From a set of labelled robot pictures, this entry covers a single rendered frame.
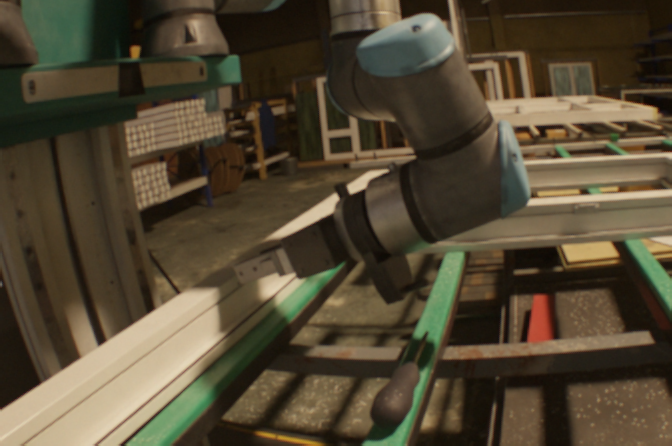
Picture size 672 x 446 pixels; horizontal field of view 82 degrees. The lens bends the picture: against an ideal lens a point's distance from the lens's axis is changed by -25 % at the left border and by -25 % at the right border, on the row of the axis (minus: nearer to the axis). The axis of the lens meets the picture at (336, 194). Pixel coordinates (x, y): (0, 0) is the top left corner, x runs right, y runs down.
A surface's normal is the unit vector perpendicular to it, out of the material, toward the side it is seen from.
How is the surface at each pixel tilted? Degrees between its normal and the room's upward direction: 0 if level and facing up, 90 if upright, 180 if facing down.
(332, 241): 71
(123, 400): 90
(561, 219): 90
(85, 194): 90
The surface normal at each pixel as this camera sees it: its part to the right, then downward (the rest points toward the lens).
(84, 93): 0.92, -0.05
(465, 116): 0.25, 0.17
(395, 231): -0.31, 0.40
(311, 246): -0.42, 0.19
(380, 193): -0.58, -0.42
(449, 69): 0.44, 0.04
